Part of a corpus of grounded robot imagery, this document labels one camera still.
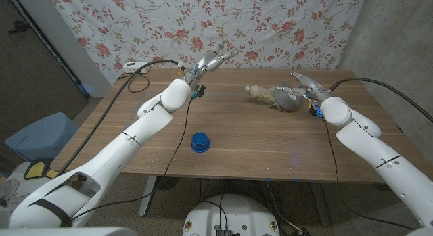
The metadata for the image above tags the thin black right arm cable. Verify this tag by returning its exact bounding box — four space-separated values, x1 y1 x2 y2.
322 117 415 231

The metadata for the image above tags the white robot torso shell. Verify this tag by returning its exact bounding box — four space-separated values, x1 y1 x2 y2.
0 226 138 236

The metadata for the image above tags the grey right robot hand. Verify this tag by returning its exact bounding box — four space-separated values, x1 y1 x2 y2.
279 72 334 102

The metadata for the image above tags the black round fan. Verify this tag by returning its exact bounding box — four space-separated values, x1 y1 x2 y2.
155 176 180 191

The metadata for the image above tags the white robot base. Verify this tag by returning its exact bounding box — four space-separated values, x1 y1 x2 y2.
182 193 281 236

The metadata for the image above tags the black power strip cable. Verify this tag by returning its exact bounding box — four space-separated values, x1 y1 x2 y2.
116 72 150 94

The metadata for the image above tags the blue plastic cup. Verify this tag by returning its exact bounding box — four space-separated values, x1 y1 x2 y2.
191 132 211 154

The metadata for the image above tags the black door handle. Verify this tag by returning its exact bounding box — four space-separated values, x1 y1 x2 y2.
8 20 31 34

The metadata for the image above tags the grey duct tape roll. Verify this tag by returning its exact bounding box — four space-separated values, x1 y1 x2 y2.
270 83 303 113

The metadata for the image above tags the metal table leg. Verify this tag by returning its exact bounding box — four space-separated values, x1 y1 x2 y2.
138 176 158 218
309 181 331 227

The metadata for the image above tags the white floor cable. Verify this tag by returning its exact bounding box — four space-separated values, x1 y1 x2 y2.
265 181 304 235

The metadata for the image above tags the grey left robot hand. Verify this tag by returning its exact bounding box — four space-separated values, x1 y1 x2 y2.
193 39 240 75

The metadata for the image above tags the grey tape table marking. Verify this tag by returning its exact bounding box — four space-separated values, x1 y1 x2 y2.
127 93 148 129

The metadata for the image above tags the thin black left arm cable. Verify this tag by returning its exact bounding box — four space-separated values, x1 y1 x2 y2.
67 97 194 223

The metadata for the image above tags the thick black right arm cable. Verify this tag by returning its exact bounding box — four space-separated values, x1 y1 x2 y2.
329 77 433 124

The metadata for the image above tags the floral backdrop cloth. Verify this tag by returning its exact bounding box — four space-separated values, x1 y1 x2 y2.
45 0 368 85

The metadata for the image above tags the white power adapter box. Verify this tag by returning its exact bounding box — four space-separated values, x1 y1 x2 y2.
122 61 152 74

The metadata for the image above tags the blue-grey plastic bin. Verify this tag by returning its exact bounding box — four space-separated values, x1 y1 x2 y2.
3 111 79 162

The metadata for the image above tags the yellow and black floor object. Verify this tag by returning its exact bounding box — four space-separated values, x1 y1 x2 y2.
22 158 60 181

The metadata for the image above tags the white floor fan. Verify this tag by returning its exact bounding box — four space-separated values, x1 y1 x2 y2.
0 178 20 200

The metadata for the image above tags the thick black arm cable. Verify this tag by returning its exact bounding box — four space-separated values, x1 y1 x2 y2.
55 59 181 178
329 77 433 124

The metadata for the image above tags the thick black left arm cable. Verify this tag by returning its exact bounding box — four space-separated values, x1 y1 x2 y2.
55 59 181 178

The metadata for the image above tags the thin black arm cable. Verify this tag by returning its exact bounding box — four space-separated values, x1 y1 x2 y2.
67 97 194 223
322 117 415 231

